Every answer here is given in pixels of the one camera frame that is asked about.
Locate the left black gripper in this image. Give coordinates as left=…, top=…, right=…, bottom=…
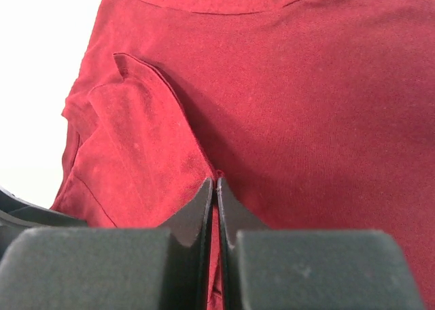
left=1, top=187, right=88, bottom=228

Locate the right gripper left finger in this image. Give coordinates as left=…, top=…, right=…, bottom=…
left=152, top=178, right=213, bottom=309

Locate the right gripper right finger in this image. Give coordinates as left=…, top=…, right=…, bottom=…
left=216, top=177, right=268, bottom=309

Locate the dark red t-shirt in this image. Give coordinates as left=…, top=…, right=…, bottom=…
left=52, top=0, right=434, bottom=309

